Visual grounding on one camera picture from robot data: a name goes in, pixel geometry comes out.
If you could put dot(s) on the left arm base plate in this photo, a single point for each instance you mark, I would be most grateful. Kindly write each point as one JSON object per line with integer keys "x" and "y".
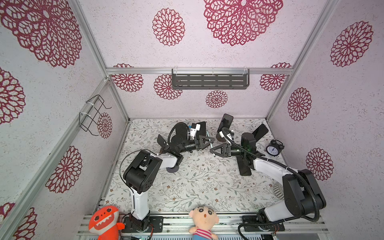
{"x": 150, "y": 224}

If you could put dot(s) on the grey round phone stand front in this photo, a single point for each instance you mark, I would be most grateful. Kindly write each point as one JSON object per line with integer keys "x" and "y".
{"x": 172, "y": 170}

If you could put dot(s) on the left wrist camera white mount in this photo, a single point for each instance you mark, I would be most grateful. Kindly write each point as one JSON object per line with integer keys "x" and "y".
{"x": 194, "y": 128}

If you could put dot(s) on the black wire wall rack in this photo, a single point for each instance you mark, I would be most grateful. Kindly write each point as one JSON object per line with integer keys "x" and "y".
{"x": 90, "y": 116}

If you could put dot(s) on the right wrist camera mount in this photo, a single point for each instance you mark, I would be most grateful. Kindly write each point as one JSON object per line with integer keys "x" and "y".
{"x": 228, "y": 132}

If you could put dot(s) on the black alarm clock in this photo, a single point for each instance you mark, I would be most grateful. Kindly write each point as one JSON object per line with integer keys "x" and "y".
{"x": 275, "y": 147}

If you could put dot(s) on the boy doll plush toy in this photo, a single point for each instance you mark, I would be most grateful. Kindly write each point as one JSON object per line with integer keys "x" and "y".
{"x": 204, "y": 219}

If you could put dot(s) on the striped grey cup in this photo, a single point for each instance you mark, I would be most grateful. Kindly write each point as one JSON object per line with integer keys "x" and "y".
{"x": 278, "y": 190}

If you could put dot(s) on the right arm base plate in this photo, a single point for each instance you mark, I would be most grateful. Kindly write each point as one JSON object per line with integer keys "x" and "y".
{"x": 253, "y": 224}

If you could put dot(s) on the red shark plush toy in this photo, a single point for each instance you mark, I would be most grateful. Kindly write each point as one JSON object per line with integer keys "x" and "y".
{"x": 105, "y": 223}

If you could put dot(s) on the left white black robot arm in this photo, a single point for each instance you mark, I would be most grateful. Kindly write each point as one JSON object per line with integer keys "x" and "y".
{"x": 142, "y": 171}

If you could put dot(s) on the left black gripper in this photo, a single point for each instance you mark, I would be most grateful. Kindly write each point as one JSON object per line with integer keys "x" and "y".
{"x": 201, "y": 145}

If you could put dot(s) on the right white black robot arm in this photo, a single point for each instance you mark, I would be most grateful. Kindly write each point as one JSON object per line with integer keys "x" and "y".
{"x": 303, "y": 197}

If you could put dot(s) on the wooden round stand right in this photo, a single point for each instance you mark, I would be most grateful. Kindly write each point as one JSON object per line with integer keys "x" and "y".
{"x": 220, "y": 137}

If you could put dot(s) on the grey wall shelf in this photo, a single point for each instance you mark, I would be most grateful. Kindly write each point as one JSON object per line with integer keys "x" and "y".
{"x": 212, "y": 81}

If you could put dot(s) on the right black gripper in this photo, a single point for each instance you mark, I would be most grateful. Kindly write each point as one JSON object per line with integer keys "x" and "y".
{"x": 225, "y": 151}

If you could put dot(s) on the black phone tall wooden stand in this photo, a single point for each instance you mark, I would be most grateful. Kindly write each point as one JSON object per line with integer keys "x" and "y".
{"x": 226, "y": 122}

